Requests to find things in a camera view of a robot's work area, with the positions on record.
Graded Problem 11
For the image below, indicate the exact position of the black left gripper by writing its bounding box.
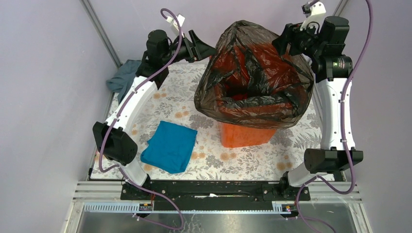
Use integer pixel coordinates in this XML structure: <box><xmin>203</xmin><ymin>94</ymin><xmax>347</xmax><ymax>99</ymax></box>
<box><xmin>162</xmin><ymin>30</ymin><xmax>217</xmax><ymax>66</ymax></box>

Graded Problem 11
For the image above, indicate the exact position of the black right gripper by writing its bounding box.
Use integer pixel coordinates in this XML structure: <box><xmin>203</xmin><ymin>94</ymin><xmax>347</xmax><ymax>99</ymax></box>
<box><xmin>271</xmin><ymin>18</ymin><xmax>324</xmax><ymax>59</ymax></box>

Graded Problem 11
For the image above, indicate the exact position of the black plastic trash bag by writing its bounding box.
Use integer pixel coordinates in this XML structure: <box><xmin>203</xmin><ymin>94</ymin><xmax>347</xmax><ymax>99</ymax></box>
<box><xmin>194</xmin><ymin>20</ymin><xmax>314</xmax><ymax>129</ymax></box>

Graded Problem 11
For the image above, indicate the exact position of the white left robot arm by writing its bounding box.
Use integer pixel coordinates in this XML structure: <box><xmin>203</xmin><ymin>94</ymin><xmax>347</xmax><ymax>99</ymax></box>
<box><xmin>92</xmin><ymin>30</ymin><xmax>217</xmax><ymax>200</ymax></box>

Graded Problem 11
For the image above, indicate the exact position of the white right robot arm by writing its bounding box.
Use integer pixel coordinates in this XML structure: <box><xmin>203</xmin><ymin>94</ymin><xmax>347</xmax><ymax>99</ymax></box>
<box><xmin>272</xmin><ymin>16</ymin><xmax>363</xmax><ymax>200</ymax></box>

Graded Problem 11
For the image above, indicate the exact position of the orange plastic trash bin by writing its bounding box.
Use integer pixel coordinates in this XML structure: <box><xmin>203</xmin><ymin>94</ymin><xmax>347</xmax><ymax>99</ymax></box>
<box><xmin>219</xmin><ymin>123</ymin><xmax>276</xmax><ymax>148</ymax></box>

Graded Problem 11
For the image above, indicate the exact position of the floral patterned table mat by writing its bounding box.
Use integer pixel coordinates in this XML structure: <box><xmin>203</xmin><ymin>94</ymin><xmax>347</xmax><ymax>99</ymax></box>
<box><xmin>90</xmin><ymin>64</ymin><xmax>334</xmax><ymax>182</ymax></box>

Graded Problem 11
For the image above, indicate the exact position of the grey-blue crumpled cloth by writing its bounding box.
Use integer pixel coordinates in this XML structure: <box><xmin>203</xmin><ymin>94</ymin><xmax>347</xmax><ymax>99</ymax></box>
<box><xmin>106</xmin><ymin>60</ymin><xmax>141</xmax><ymax>104</ymax></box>

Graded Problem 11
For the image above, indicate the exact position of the bright blue folded cloth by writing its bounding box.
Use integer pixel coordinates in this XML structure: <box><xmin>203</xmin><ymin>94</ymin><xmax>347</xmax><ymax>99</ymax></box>
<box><xmin>140</xmin><ymin>121</ymin><xmax>197</xmax><ymax>174</ymax></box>

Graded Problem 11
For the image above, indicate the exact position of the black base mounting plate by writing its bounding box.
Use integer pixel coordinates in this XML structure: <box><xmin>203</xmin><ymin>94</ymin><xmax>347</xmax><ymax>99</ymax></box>
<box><xmin>120</xmin><ymin>180</ymin><xmax>311</xmax><ymax>211</ymax></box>

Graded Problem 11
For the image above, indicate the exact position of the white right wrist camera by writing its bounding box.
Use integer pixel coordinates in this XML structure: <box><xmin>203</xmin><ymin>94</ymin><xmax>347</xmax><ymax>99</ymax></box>
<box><xmin>300</xmin><ymin>0</ymin><xmax>326</xmax><ymax>31</ymax></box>

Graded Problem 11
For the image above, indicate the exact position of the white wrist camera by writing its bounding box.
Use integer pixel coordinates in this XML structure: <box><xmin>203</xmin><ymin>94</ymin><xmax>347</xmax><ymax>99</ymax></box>
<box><xmin>166</xmin><ymin>14</ymin><xmax>186</xmax><ymax>37</ymax></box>
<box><xmin>300</xmin><ymin>0</ymin><xmax>326</xmax><ymax>31</ymax></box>

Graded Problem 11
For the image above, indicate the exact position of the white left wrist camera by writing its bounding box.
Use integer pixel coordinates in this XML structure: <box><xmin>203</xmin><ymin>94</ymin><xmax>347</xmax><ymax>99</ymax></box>
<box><xmin>166</xmin><ymin>14</ymin><xmax>186</xmax><ymax>37</ymax></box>

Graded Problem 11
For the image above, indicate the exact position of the right aluminium corner post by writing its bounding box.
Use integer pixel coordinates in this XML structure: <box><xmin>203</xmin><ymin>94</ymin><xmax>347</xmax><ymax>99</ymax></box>
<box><xmin>333</xmin><ymin>0</ymin><xmax>349</xmax><ymax>17</ymax></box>

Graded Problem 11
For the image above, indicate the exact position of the aluminium corner post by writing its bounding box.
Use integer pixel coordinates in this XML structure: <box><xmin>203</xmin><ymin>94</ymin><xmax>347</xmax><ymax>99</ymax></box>
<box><xmin>80</xmin><ymin>0</ymin><xmax>122</xmax><ymax>68</ymax></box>
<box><xmin>333</xmin><ymin>0</ymin><xmax>349</xmax><ymax>17</ymax></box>

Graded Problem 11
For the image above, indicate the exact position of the left aluminium corner post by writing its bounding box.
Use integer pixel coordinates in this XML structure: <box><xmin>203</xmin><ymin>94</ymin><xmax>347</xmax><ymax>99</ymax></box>
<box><xmin>80</xmin><ymin>0</ymin><xmax>122</xmax><ymax>68</ymax></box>

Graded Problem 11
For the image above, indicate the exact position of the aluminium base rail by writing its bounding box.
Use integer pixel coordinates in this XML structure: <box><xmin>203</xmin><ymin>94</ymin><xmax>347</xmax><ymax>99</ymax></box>
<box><xmin>64</xmin><ymin>180</ymin><xmax>372</xmax><ymax>233</ymax></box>

